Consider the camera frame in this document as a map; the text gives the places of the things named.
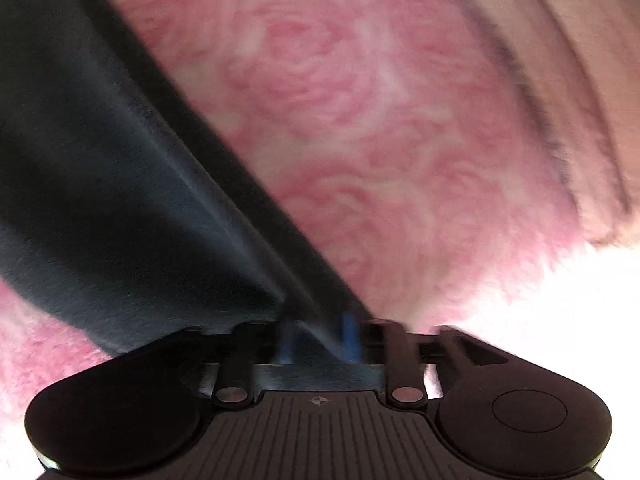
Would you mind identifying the dark blue-grey fleece garment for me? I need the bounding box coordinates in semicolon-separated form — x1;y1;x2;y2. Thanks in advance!
0;0;373;367

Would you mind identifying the pink floral blanket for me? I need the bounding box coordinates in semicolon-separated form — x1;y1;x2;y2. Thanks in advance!
0;0;640;441

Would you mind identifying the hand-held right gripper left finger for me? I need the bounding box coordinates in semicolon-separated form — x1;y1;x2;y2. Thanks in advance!
115;320;297;405

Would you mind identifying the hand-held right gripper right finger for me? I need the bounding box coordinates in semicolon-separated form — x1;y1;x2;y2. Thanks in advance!
342;312;521;405

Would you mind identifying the white striped duvet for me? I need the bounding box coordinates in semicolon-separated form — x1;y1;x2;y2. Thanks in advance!
440;0;640;252

